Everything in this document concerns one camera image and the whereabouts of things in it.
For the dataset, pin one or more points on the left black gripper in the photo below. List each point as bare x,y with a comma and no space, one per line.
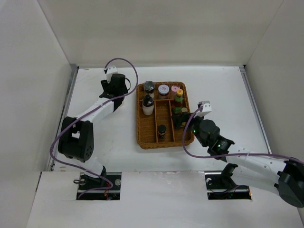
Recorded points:
106,85

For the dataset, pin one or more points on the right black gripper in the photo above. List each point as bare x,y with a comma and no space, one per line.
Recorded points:
176,121

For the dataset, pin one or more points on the yellow-label oil bottle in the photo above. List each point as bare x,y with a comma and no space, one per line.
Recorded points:
184,111

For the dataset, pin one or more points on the green-label chili sauce bottle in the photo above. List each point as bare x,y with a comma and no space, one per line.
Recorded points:
177,102

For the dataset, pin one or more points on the black-cap pepper jar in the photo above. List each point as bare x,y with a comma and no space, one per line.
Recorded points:
161,132

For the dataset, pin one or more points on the pink-cap spice shaker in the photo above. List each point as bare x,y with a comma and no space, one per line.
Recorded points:
174,90

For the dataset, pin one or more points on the black-top salt grinder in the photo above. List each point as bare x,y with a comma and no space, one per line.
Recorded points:
149,87

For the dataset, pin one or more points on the white-lid sauce jar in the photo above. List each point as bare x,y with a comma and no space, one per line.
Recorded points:
163,91

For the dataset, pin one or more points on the small black round bottle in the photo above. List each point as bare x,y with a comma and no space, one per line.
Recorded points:
148,105

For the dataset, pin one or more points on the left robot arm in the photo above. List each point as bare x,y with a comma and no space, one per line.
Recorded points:
76,140

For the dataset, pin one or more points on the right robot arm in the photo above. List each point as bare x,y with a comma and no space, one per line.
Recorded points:
281,175

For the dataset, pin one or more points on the brown wicker divided basket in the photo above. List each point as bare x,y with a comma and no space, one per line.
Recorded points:
147,125

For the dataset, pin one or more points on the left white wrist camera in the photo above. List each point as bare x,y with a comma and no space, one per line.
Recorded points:
109,71

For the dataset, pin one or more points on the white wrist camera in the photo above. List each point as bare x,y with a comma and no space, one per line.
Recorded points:
109,71
204,108

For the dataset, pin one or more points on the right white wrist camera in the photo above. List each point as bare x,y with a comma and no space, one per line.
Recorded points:
204,108

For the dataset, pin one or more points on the right aluminium table rail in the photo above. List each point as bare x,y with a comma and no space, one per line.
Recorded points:
254,107

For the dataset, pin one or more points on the aluminium table rail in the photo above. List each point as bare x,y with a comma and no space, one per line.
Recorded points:
65,108
254,107

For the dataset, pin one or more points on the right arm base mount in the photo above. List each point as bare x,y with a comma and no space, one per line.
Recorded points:
220,186

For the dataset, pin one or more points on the left aluminium table rail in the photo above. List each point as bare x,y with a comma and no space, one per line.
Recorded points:
65,108

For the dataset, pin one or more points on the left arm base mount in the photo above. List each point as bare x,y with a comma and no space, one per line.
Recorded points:
90,188

